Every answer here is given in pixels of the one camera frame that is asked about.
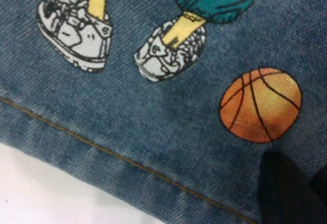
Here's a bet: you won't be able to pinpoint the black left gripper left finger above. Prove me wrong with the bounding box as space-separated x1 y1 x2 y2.
259 152 320 224

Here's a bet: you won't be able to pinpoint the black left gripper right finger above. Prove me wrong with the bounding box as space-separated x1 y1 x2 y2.
310 166 327 209

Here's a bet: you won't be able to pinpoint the blue denim pants with print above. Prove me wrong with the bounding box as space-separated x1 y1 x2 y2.
0 0 327 224

